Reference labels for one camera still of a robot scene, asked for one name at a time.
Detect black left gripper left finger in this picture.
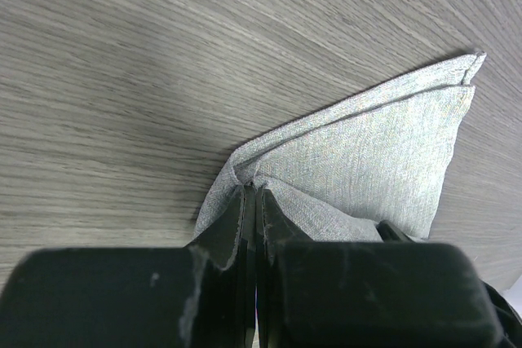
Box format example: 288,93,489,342
1,187,255,347

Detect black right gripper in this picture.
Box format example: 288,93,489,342
374,221,521,347

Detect grey cloth napkin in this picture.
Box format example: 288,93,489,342
195,52,486,241

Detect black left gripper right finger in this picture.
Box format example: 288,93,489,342
255,187,505,348

